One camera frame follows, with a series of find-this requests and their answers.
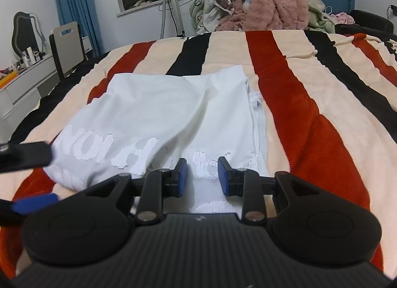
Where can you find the pink fluffy robe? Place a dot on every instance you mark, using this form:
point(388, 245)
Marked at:
point(273, 5)

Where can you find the black armchair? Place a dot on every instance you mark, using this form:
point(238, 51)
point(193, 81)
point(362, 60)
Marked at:
point(369, 19)

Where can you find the pink plush toy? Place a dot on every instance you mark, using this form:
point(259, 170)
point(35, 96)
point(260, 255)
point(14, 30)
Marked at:
point(5, 70)

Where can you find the white dresser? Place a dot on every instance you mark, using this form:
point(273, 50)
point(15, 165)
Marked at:
point(21, 86)

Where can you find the black wall charger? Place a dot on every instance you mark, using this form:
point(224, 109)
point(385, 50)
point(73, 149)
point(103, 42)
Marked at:
point(394, 11)

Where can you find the pale green cloth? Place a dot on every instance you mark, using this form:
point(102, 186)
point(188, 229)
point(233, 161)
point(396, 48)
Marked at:
point(319, 18)

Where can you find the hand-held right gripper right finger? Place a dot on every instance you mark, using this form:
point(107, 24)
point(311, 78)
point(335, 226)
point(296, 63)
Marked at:
point(222, 176)

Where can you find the narrow blue curtain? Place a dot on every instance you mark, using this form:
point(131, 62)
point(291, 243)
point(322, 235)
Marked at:
point(71, 2)

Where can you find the small pink garment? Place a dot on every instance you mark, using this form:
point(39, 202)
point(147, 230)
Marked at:
point(342, 18)

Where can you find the orange box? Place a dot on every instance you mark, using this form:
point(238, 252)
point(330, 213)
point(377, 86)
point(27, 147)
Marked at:
point(7, 79)

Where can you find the striped fleece blanket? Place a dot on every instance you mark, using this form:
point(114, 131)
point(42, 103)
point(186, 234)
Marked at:
point(325, 120)

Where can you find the silver garment steamer stand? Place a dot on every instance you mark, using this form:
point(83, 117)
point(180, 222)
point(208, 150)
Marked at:
point(175, 5)

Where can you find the group of cosmetic bottles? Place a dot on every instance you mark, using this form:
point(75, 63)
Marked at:
point(29, 56)

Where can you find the grey backed chair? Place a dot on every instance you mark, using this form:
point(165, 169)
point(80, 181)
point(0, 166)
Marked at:
point(66, 46)

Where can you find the wavy edged mirror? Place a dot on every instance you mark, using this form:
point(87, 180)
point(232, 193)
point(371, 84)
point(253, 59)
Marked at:
point(24, 33)

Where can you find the pale green printed blanket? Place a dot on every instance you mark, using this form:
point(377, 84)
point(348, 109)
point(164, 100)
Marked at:
point(197, 5)

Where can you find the white printed t-shirt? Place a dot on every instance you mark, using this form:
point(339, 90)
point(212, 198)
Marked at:
point(155, 114)

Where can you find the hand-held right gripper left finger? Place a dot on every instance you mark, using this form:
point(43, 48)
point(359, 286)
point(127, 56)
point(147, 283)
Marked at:
point(183, 176)

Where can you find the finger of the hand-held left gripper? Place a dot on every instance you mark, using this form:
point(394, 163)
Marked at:
point(24, 156)
point(31, 203)

